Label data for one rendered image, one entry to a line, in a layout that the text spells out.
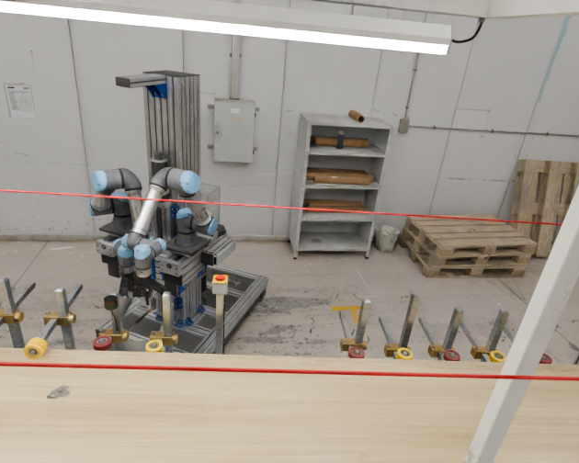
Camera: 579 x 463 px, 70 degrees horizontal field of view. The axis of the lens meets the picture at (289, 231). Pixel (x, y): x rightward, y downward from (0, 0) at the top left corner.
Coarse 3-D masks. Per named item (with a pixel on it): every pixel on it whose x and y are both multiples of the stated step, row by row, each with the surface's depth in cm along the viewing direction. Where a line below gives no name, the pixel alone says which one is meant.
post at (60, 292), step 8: (56, 288) 197; (64, 288) 199; (56, 296) 197; (64, 296) 199; (64, 304) 200; (64, 312) 201; (64, 328) 205; (72, 328) 210; (64, 336) 208; (72, 336) 210; (64, 344) 210; (72, 344) 211
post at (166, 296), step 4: (164, 292) 202; (168, 292) 202; (164, 296) 200; (168, 296) 200; (164, 300) 201; (168, 300) 202; (164, 304) 202; (168, 304) 203; (164, 308) 203; (168, 308) 204; (164, 312) 205; (168, 312) 205; (164, 316) 206; (168, 316) 206; (164, 320) 207; (168, 320) 207; (164, 324) 208; (168, 324) 208; (164, 328) 209; (168, 328) 209; (164, 332) 210; (168, 332) 210; (172, 332) 214; (168, 336) 211; (168, 348) 215; (172, 348) 217; (168, 352) 216; (172, 352) 217
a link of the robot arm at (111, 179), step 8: (96, 176) 224; (104, 176) 225; (112, 176) 227; (120, 176) 230; (96, 184) 225; (104, 184) 226; (112, 184) 228; (120, 184) 231; (96, 192) 241; (104, 192) 233; (112, 192) 237; (88, 200) 259; (96, 200) 249; (104, 200) 248; (88, 208) 262; (96, 208) 257; (104, 208) 259
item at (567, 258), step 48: (336, 0) 118; (384, 0) 119; (432, 0) 120; (480, 0) 120; (528, 0) 103; (576, 0) 87; (576, 192) 84; (576, 240) 84; (528, 336) 96; (480, 432) 113
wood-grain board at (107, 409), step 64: (0, 384) 172; (64, 384) 174; (128, 384) 177; (192, 384) 180; (256, 384) 184; (320, 384) 187; (384, 384) 190; (448, 384) 194; (576, 384) 202; (0, 448) 147; (64, 448) 149; (128, 448) 151; (192, 448) 153; (256, 448) 156; (320, 448) 158; (384, 448) 160; (448, 448) 163; (512, 448) 166; (576, 448) 168
